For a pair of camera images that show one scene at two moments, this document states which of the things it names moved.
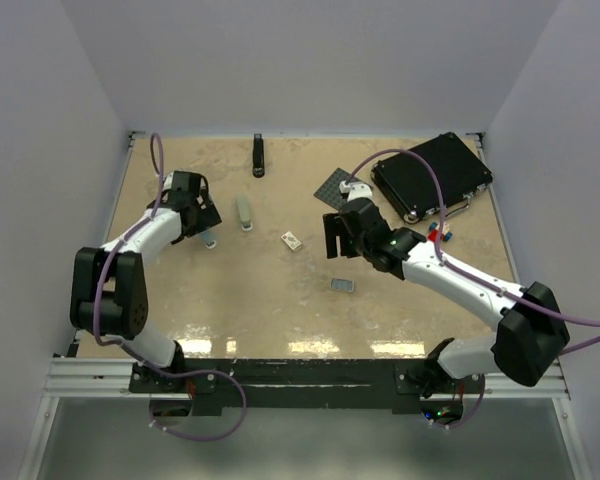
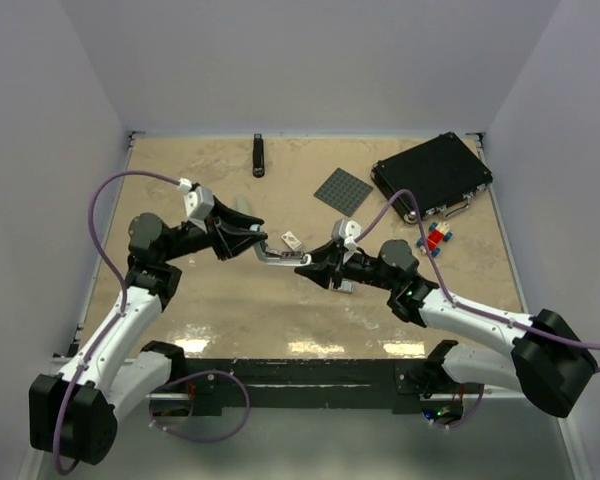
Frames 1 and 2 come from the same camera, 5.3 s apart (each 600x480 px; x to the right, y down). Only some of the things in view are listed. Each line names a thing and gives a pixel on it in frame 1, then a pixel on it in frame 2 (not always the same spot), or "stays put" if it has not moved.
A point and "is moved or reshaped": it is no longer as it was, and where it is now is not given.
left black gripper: x=208 y=216 → x=223 y=237
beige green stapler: x=243 y=207 stays put
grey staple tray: x=341 y=284 stays put
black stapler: x=258 y=161 stays put
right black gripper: x=335 y=227 → x=327 y=264
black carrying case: x=406 y=180 stays put
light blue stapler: x=209 y=239 is moved or reshaped
